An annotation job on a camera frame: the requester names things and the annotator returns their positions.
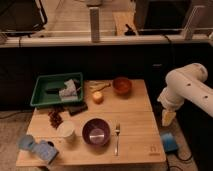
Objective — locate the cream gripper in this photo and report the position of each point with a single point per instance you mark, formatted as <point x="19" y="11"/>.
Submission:
<point x="167" y="117"/>

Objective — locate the grey blue towel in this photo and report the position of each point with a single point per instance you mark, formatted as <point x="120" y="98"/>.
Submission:
<point x="69" y="93"/>

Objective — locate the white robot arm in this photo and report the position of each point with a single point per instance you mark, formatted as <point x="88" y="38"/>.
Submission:
<point x="185" y="83"/>

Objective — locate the blue device on floor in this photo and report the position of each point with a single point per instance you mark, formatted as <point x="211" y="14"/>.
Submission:
<point x="169" y="143"/>

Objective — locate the wooden table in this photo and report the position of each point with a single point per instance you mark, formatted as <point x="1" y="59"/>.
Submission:
<point x="139" y="139"/>

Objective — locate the silver fork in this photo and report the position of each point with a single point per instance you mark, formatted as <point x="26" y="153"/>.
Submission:
<point x="117" y="132"/>

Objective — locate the brown wooden bowl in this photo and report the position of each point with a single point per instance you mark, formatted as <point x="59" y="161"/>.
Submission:
<point x="122" y="85"/>

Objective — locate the yellow round fruit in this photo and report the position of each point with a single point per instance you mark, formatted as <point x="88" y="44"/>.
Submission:
<point x="97" y="97"/>

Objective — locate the purple bowl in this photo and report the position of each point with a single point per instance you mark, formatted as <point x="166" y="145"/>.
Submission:
<point x="96" y="132"/>

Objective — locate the pale banana peel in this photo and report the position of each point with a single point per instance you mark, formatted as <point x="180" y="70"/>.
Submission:
<point x="97" y="85"/>

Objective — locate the black rectangular block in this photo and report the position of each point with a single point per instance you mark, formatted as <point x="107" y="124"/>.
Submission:
<point x="77" y="108"/>

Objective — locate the black monitor right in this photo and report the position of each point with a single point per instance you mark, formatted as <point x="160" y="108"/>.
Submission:
<point x="160" y="17"/>

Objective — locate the black monitor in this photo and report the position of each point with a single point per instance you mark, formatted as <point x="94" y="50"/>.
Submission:
<point x="160" y="17"/>
<point x="22" y="15"/>

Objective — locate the white paper cup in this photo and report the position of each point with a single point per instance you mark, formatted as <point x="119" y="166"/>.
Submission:
<point x="66" y="130"/>

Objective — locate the green plastic tray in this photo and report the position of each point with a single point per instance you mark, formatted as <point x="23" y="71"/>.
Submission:
<point x="47" y="87"/>

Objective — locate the blue sponge cloth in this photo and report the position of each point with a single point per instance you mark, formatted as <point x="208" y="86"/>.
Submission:
<point x="46" y="151"/>

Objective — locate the light blue small cup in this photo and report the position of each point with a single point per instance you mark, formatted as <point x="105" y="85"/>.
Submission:
<point x="26" y="143"/>

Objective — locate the black monitor left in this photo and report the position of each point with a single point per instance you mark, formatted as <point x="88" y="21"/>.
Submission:
<point x="22" y="15"/>

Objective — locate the grey upright post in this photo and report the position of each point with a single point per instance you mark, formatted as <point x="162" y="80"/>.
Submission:
<point x="94" y="24"/>

